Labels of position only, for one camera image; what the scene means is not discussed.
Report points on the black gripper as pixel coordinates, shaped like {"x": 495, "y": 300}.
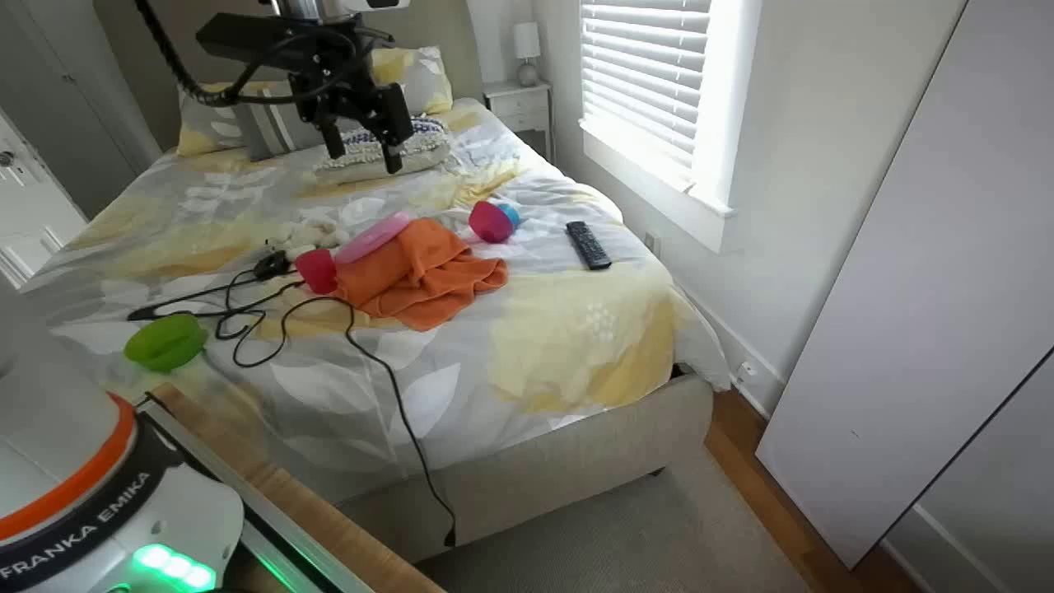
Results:
{"x": 355, "y": 95}

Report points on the pink curved tube toy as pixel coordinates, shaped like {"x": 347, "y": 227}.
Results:
{"x": 373, "y": 238}

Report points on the small red plastic cup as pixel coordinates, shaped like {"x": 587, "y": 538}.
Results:
{"x": 319, "y": 271}

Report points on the white Franka Panda arm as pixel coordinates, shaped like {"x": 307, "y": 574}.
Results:
{"x": 66, "y": 462}

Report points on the blue patterned knitted cushion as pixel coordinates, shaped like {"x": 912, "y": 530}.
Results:
{"x": 422, "y": 152}

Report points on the yellow and grey pillow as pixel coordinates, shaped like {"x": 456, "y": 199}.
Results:
{"x": 422, "y": 82}

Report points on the grey striped pillow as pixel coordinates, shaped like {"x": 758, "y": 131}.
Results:
{"x": 264, "y": 131}

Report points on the grey upholstered headboard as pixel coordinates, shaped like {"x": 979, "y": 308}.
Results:
{"x": 441, "y": 29}

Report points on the black power adapter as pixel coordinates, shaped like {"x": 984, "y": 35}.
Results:
{"x": 272, "y": 264}

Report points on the magenta and blue toy ball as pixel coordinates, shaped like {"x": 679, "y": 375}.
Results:
{"x": 492, "y": 222}

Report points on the orange cloth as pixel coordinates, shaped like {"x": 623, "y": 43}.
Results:
{"x": 434, "y": 283}

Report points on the white nightstand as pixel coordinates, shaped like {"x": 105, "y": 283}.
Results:
{"x": 521, "y": 109}

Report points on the small white table lamp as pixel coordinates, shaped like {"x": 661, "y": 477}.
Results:
{"x": 528, "y": 51}

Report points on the black remote control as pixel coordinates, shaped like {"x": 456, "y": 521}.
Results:
{"x": 587, "y": 247}

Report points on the bed with floral duvet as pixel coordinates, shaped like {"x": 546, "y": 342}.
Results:
{"x": 548, "y": 330}

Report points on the green plastic bowl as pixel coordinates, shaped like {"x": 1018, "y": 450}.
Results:
{"x": 166, "y": 345}

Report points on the white window blind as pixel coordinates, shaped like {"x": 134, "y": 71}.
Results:
{"x": 643, "y": 71}

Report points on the white room door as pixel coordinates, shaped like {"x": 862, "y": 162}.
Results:
{"x": 28, "y": 209}

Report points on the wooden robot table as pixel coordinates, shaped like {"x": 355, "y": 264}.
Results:
{"x": 297, "y": 497}

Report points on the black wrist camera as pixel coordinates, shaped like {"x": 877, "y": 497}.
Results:
{"x": 249, "y": 35}

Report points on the aluminium mounting frame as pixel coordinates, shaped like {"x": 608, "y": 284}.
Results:
{"x": 281, "y": 562}

